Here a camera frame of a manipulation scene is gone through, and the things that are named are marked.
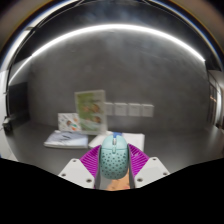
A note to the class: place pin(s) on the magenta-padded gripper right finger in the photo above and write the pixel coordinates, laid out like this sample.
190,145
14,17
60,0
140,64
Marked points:
150,171

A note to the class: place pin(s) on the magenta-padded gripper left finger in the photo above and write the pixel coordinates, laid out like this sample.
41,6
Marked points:
76,171

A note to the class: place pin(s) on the teal perforated computer mouse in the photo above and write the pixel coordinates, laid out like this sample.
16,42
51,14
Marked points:
114,156

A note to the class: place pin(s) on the grey and white book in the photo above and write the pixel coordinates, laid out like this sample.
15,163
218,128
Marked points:
66,139

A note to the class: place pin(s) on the white book with blue band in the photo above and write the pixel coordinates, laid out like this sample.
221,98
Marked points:
135,140

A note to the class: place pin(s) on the white card with colourful stickers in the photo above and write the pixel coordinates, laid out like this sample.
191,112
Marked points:
68,121

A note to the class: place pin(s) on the green menu sign stand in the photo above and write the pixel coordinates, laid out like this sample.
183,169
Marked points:
90,111

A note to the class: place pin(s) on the black flat panel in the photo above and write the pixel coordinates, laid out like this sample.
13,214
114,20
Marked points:
17,101

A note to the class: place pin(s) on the dark glass door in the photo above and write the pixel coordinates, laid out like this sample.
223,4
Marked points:
215,100

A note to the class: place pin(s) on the white ceiling light strip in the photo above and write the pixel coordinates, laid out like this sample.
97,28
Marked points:
110,27

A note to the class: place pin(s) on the white wall socket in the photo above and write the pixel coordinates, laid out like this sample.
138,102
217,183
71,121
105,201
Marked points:
147,110
135,109
120,109
109,109

